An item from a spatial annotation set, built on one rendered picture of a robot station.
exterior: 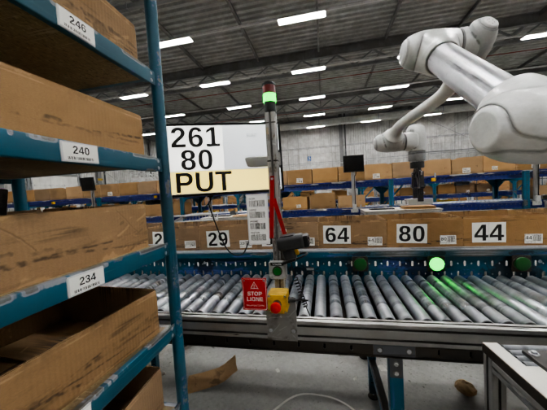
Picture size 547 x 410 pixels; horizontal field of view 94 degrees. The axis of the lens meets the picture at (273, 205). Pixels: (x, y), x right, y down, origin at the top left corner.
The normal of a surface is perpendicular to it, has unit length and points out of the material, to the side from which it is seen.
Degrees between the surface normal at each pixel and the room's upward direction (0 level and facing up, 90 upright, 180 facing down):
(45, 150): 90
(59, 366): 91
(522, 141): 124
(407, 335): 90
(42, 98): 91
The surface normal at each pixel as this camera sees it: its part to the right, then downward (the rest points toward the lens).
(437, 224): -0.18, 0.07
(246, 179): 0.15, -0.03
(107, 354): 0.97, -0.02
